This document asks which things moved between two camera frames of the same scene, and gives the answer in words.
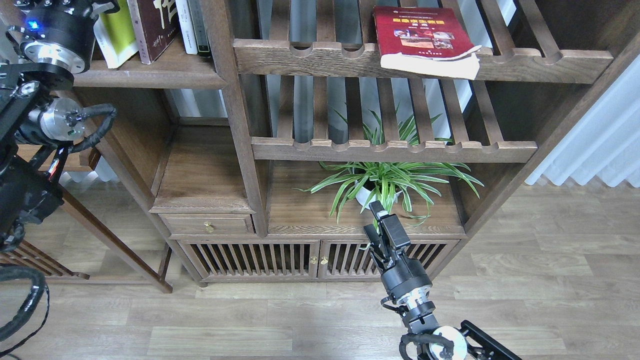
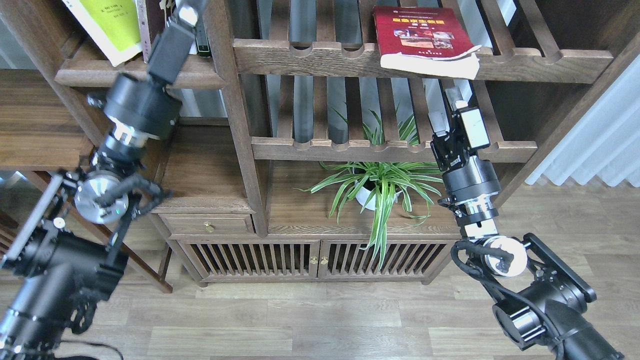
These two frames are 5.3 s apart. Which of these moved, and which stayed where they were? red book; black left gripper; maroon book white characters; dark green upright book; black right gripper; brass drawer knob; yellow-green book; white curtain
Moved: maroon book white characters; black left gripper; black right gripper
Stayed: white curtain; red book; brass drawer knob; yellow-green book; dark green upright book
